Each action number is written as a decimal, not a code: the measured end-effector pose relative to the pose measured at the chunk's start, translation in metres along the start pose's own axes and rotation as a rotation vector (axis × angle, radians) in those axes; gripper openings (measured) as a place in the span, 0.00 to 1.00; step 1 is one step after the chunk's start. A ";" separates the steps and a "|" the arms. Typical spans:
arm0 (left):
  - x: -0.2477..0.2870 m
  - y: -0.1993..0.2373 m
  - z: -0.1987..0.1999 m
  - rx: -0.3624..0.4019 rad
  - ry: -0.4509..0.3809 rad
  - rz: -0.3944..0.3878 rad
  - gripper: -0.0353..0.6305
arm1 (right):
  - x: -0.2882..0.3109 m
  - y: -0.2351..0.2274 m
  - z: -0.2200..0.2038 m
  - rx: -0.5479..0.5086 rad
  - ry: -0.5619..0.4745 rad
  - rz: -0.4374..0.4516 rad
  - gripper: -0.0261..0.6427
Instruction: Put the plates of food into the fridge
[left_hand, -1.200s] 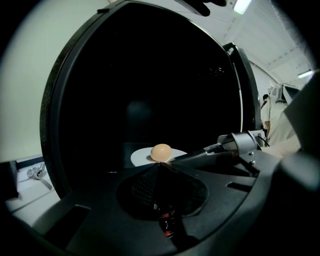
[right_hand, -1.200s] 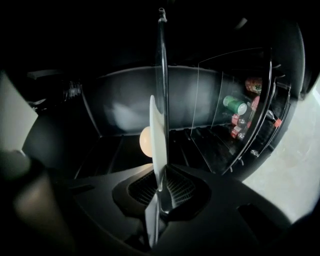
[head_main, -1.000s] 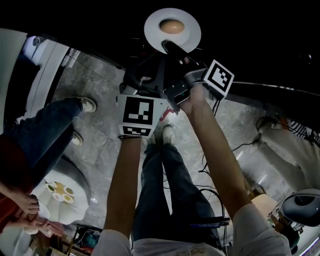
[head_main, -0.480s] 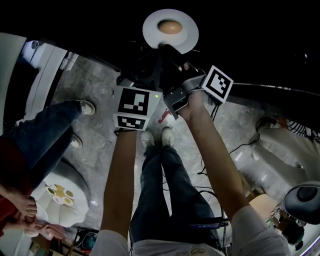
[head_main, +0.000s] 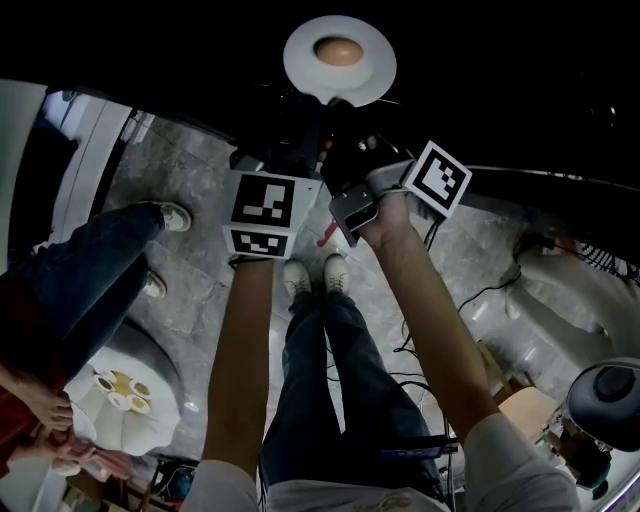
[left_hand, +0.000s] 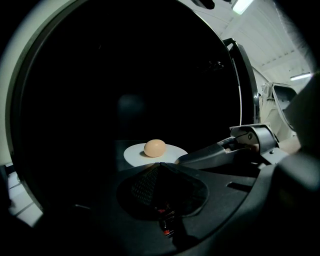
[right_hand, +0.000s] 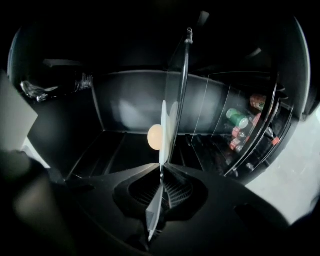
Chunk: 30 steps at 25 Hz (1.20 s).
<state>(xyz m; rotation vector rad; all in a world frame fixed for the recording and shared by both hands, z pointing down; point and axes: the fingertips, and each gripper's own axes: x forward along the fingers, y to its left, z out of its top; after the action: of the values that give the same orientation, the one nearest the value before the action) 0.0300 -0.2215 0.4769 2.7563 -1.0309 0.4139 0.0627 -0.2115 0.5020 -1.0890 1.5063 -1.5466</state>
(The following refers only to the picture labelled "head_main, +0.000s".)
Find black box blue screen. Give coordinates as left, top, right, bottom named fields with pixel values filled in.
left=379, top=434, right=459, bottom=461

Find wooden stool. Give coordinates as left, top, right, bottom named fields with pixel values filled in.
left=477, top=339, right=566, bottom=441

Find white round pouf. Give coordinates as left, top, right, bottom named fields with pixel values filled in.
left=64, top=319, right=181, bottom=456

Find teal power tool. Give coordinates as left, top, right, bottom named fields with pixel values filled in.
left=159, top=464, right=196, bottom=501

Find person's left forearm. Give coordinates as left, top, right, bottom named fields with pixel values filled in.
left=201, top=257, right=276, bottom=464

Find person's white shirt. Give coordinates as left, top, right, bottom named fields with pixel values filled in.
left=182, top=414, right=581, bottom=512

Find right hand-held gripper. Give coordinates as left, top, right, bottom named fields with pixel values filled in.
left=319, top=97, right=474, bottom=249

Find person's right shoe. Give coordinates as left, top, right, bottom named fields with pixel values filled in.
left=323, top=253, right=350, bottom=294

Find pink cloth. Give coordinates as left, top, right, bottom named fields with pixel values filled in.
left=64, top=447, right=134, bottom=479

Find black mini fridge cabinet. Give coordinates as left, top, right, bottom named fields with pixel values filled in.
left=129, top=0, right=640, bottom=246

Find person's jeans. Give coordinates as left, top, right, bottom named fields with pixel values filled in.
left=260, top=292, right=441, bottom=489

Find person's left shoe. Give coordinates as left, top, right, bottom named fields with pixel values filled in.
left=283, top=259, right=312, bottom=299

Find white window sill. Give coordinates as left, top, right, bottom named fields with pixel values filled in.
left=42, top=89, right=134, bottom=236

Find cardboard boxes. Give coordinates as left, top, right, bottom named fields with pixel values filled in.
left=64, top=474, right=151, bottom=512

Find black floor cable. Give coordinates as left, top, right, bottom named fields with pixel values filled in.
left=457, top=234, right=556, bottom=311

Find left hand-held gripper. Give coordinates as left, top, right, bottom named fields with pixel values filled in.
left=222, top=102, right=325, bottom=260

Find large white plate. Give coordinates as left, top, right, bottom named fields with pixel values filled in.
left=282, top=14, right=398, bottom=108

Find person's shoe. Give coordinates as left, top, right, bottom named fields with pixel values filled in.
left=323, top=253, right=350, bottom=294
left=283, top=259, right=312, bottom=299

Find black bag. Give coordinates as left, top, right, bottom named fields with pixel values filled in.
left=14, top=124, right=79, bottom=251

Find grey rounded chair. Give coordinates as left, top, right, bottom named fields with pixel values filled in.
left=567, top=357, right=640, bottom=454

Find brown egg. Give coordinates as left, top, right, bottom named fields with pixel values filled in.
left=313, top=37, right=364, bottom=67

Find person's right forearm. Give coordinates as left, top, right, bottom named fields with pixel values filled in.
left=367, top=194, right=501, bottom=441

